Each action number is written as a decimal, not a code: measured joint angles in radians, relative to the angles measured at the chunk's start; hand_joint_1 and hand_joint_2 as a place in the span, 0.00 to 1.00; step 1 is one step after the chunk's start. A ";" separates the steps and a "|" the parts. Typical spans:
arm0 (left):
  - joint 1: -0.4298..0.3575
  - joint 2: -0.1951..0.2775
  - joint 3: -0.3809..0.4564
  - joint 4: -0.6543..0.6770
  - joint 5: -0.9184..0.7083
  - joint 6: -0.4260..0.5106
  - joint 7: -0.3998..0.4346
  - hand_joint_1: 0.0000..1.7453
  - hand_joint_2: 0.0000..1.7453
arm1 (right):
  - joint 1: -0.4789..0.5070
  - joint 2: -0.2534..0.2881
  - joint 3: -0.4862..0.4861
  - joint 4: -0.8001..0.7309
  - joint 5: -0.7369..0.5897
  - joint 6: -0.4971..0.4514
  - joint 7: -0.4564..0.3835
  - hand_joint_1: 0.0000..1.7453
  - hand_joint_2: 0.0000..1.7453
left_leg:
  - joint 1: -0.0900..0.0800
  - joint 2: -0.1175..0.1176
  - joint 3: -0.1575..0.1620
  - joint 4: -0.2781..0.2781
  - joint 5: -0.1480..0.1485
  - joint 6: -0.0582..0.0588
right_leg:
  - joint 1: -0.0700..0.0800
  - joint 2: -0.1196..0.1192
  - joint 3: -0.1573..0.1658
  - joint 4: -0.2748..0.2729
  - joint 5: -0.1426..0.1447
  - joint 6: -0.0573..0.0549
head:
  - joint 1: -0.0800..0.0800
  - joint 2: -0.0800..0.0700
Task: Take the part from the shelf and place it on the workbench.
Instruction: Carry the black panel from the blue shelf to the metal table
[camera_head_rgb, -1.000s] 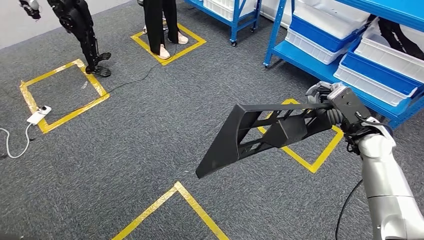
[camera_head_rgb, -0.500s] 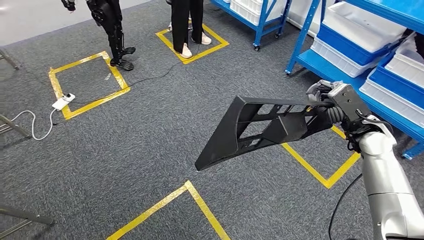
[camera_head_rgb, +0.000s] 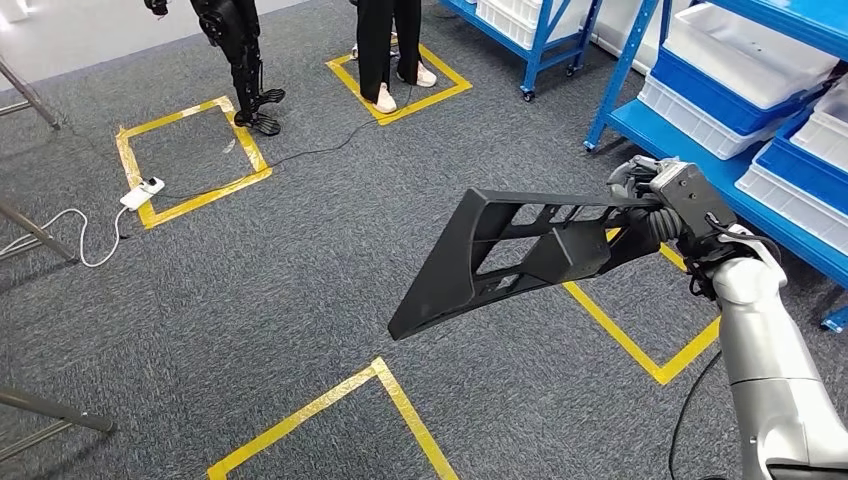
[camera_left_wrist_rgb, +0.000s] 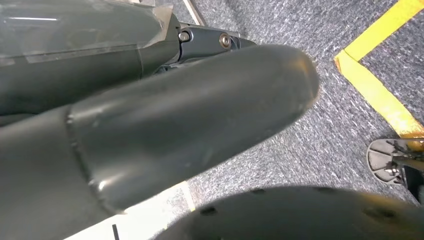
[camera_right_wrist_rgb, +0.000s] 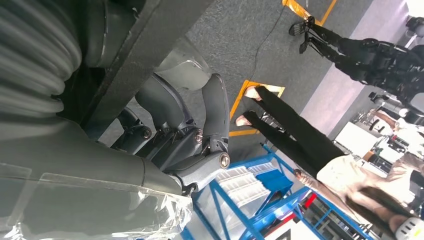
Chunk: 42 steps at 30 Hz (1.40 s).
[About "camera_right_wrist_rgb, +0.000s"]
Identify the black humanoid robot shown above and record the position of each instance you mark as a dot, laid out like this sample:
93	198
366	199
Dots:
364	56

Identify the person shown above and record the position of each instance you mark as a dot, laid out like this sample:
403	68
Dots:
298	132

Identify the blue metal shelf rack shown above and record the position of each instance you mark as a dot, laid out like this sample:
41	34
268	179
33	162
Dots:
228	207

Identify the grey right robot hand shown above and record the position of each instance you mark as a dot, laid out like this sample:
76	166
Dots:
82	185

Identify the blue plastic bin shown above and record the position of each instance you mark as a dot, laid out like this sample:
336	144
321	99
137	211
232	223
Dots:
275	182

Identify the white perforated device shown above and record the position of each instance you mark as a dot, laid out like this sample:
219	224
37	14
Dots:
410	230

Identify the red barrier belt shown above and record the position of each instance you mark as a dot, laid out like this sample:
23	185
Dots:
310	200

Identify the white plastic bin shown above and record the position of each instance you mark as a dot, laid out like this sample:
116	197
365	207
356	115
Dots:
242	188

